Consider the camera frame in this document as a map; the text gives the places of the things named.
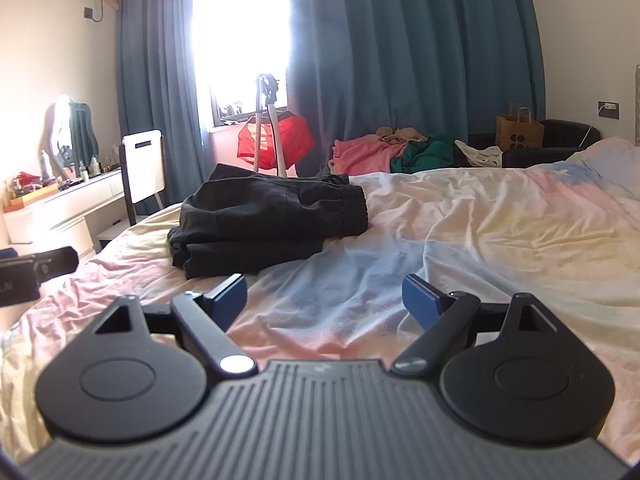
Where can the pastel pillow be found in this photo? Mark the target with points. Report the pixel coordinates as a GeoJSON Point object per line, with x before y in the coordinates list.
{"type": "Point", "coordinates": [610, 160]}

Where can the pastel bed sheet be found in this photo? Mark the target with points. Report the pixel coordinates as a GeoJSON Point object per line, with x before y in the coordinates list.
{"type": "Point", "coordinates": [450, 240]}

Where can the wide blue curtain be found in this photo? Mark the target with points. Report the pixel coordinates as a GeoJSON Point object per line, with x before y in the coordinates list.
{"type": "Point", "coordinates": [425, 60]}

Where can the grey bottle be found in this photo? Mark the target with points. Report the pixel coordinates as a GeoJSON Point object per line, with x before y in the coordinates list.
{"type": "Point", "coordinates": [45, 167]}

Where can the wavy wall mirror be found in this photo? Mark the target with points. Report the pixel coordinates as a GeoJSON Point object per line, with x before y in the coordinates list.
{"type": "Point", "coordinates": [75, 130]}

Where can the beige bra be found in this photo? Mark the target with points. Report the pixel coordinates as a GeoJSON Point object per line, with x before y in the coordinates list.
{"type": "Point", "coordinates": [400, 135]}

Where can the wall power outlet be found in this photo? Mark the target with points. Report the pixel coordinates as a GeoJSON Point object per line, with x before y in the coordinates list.
{"type": "Point", "coordinates": [608, 110]}

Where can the black armchair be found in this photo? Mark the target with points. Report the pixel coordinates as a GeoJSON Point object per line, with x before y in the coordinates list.
{"type": "Point", "coordinates": [560, 135]}

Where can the green cloth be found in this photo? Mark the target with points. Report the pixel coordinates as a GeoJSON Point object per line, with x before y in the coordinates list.
{"type": "Point", "coordinates": [425, 155]}

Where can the bright window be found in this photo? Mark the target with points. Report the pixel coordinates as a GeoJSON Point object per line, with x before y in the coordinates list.
{"type": "Point", "coordinates": [240, 35]}

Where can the white backed chair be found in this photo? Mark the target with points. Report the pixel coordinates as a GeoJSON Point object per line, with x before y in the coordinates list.
{"type": "Point", "coordinates": [145, 165]}

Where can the red garment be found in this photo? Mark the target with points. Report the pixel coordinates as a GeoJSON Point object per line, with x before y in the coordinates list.
{"type": "Point", "coordinates": [295, 140]}

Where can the row of cosmetics bottles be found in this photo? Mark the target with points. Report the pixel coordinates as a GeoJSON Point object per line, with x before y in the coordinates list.
{"type": "Point", "coordinates": [95, 166]}

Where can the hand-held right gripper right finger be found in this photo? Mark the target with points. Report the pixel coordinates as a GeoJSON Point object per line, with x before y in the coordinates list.
{"type": "Point", "coordinates": [419, 301]}

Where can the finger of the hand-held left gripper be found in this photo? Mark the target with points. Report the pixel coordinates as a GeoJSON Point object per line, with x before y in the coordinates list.
{"type": "Point", "coordinates": [55, 261]}

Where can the brown paper bag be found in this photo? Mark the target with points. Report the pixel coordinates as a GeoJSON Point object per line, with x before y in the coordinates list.
{"type": "Point", "coordinates": [520, 132]}

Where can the pink cloth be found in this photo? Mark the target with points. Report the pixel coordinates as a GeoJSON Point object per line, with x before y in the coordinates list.
{"type": "Point", "coordinates": [360, 155]}

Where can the white dresser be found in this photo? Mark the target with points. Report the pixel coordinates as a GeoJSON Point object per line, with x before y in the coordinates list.
{"type": "Point", "coordinates": [65, 210]}

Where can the white cloth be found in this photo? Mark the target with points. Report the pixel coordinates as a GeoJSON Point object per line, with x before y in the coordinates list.
{"type": "Point", "coordinates": [480, 155]}

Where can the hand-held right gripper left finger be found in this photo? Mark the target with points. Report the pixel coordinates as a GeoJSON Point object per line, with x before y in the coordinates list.
{"type": "Point", "coordinates": [230, 296]}

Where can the narrow blue curtain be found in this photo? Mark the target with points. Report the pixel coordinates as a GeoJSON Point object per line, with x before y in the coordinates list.
{"type": "Point", "coordinates": [160, 85]}

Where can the black pants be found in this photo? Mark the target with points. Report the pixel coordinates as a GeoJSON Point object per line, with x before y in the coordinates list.
{"type": "Point", "coordinates": [260, 220]}

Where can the wooden tray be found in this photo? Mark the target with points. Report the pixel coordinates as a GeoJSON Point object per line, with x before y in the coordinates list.
{"type": "Point", "coordinates": [35, 197]}

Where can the dark wall socket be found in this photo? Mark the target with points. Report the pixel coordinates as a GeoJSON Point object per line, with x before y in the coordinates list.
{"type": "Point", "coordinates": [90, 13]}

